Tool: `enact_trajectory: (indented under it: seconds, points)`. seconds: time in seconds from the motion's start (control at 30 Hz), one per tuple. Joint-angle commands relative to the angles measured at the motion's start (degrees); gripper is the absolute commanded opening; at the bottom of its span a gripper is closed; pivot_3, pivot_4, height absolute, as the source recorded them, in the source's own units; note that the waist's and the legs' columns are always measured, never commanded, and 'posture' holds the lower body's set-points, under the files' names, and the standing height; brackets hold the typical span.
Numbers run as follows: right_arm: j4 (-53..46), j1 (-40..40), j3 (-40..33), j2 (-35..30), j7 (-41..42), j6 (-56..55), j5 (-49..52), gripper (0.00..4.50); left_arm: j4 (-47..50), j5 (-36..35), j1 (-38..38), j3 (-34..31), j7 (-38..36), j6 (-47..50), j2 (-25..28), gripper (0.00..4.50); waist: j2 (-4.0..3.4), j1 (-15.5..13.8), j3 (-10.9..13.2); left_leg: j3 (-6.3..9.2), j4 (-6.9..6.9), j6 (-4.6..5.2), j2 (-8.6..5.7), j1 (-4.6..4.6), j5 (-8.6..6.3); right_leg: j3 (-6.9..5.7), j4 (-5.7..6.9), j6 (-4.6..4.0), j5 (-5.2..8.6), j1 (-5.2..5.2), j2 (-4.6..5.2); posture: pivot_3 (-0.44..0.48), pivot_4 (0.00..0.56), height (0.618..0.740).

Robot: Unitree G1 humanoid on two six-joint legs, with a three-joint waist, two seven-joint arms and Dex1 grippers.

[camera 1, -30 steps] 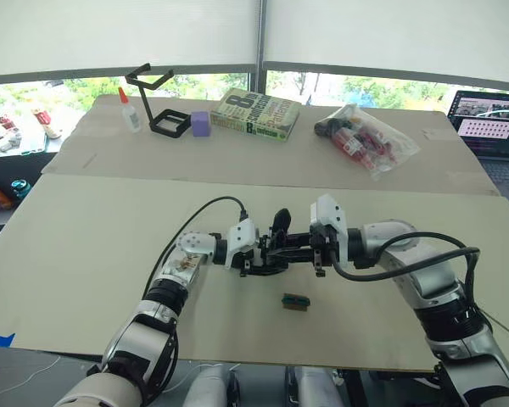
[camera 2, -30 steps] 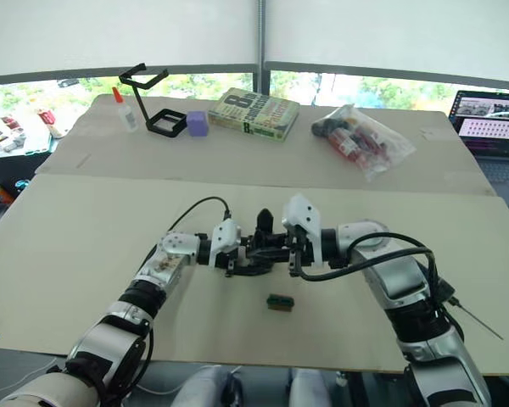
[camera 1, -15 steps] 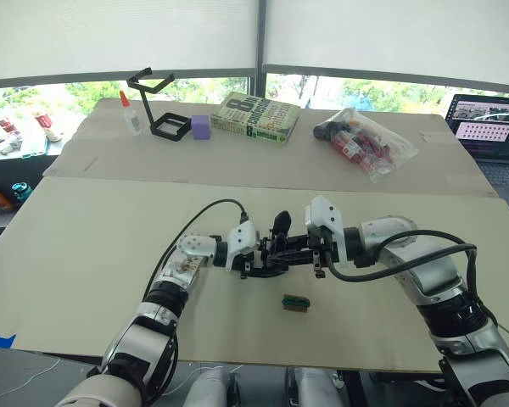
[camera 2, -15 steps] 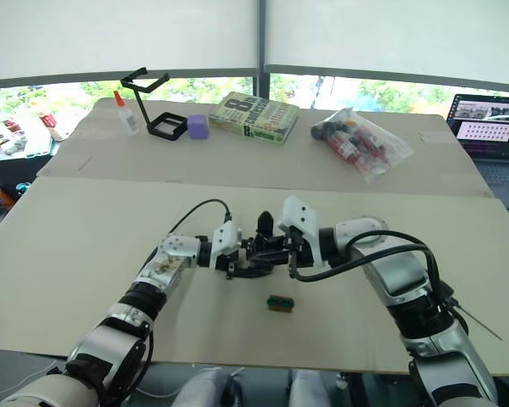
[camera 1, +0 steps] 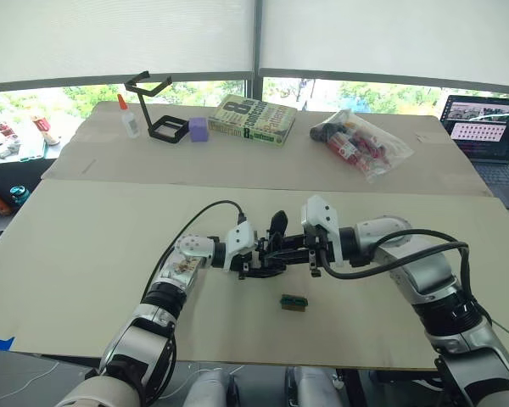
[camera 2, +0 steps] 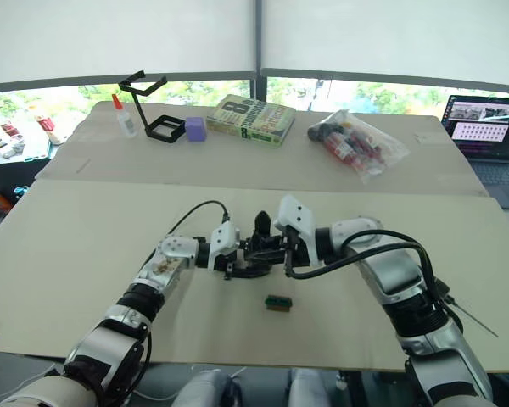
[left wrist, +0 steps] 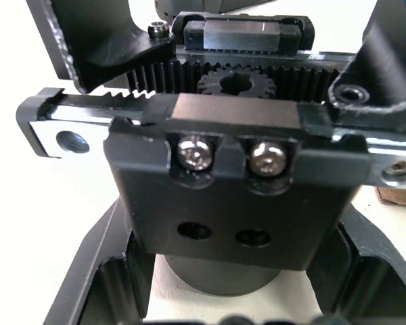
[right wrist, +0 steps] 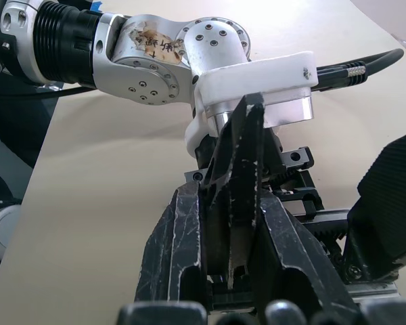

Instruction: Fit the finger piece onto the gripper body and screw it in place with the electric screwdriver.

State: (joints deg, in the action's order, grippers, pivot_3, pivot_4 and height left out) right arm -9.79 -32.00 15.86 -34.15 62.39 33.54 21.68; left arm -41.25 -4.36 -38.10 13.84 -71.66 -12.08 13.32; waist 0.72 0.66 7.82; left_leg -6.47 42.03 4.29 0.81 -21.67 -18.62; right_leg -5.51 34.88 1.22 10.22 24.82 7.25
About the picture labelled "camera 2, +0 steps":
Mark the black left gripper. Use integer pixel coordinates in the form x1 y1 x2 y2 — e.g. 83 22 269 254
224 237 275 282

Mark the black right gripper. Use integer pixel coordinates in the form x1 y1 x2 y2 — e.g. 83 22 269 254
243 226 311 277

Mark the black gripper body workpiece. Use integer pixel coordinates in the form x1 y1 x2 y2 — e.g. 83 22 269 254
249 209 288 254

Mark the small green finger piece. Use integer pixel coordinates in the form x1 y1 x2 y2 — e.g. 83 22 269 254
264 294 293 314

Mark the green yellow book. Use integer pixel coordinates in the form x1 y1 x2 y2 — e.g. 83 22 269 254
205 93 297 149

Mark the clear bag of markers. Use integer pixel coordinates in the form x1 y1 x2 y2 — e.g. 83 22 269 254
306 109 411 185

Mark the grey rounded knee shape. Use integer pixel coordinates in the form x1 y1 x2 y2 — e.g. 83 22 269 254
288 367 337 407
171 369 238 407

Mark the purple cube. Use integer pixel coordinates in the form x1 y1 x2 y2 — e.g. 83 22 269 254
184 116 209 143

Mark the black phone stand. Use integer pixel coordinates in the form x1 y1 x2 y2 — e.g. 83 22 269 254
118 70 187 144

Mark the glue bottle with orange cap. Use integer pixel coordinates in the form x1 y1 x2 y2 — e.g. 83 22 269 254
110 93 139 138

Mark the thin grey rod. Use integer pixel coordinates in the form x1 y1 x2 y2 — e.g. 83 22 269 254
447 298 501 339

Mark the white roller blind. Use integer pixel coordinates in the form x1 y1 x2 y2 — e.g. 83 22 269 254
260 0 509 91
0 0 256 86

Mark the open laptop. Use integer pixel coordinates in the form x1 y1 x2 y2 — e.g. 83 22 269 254
439 94 509 210

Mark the red white bottle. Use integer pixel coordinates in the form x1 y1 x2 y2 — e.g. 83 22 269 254
35 113 67 146

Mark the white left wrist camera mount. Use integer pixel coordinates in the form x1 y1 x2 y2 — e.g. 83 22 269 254
206 221 242 273

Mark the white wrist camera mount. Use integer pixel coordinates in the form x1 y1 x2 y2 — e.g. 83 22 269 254
274 194 316 269
206 221 242 273

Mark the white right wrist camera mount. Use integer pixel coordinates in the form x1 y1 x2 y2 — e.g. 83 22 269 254
274 194 316 269

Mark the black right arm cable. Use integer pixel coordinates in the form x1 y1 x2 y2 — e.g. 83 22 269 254
284 229 451 307

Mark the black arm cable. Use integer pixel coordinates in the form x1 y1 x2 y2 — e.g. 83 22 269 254
165 200 232 237
284 229 451 307

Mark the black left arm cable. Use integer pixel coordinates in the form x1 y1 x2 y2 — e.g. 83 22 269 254
165 200 232 237

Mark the grey window post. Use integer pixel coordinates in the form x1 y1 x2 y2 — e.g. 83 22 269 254
251 0 269 101

